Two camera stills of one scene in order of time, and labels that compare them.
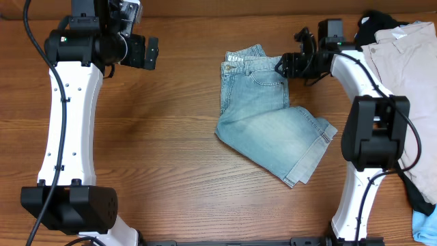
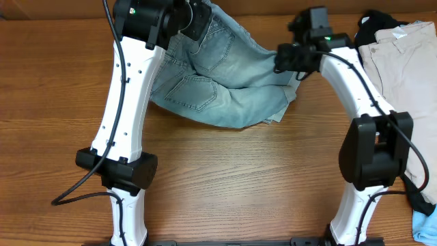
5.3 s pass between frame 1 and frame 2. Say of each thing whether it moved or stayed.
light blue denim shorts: moved
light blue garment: stayed
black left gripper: moved
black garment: stayed
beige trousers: stayed
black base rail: stayed
